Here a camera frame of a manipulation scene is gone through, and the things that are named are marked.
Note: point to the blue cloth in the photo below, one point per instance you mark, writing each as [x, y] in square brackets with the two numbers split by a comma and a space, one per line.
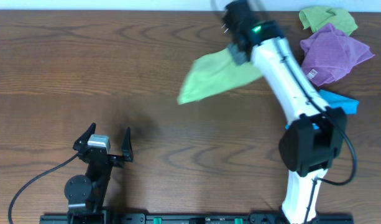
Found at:
[341, 102]

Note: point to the purple cloth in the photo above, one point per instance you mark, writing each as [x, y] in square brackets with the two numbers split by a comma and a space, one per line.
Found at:
[330, 55]

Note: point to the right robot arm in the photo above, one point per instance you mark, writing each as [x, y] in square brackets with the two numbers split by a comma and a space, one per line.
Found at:
[314, 134]

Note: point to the light green cloth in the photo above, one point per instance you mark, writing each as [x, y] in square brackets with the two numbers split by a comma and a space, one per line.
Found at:
[213, 74]

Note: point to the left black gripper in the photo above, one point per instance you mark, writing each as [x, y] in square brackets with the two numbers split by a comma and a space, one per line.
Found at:
[114, 158]

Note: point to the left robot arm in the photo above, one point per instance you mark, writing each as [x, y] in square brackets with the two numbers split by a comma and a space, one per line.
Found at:
[86, 193]

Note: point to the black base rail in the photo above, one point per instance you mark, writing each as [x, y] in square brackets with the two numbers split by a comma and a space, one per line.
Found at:
[140, 218]

